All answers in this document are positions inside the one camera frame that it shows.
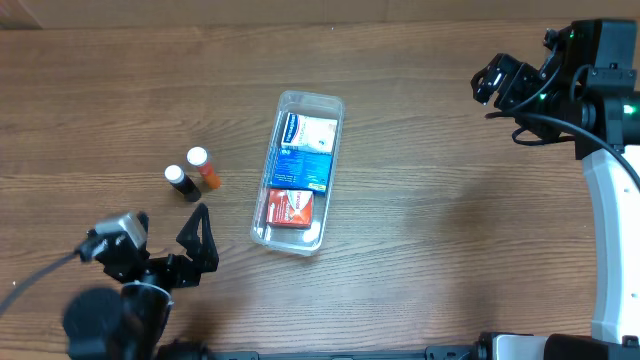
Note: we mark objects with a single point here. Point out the orange bottle white cap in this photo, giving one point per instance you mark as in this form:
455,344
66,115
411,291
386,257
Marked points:
200,159

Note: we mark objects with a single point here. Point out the blue lozenge box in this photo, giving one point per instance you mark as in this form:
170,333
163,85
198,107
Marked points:
296,169

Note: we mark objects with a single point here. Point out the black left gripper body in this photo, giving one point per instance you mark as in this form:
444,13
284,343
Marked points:
163,267

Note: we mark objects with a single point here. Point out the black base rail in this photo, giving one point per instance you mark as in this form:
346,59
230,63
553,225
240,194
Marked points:
350,354

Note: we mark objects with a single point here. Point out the clear plastic container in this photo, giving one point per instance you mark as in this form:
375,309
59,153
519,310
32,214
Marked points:
300,241

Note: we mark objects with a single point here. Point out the red medicine box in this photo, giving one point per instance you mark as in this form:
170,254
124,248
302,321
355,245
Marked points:
290,208

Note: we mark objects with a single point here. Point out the black bottle white cap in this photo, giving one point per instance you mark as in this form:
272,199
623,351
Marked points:
180,181

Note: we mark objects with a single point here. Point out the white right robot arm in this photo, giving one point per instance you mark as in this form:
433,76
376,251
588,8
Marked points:
611,171

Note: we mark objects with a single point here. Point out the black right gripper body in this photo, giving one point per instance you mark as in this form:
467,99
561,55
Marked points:
520,80

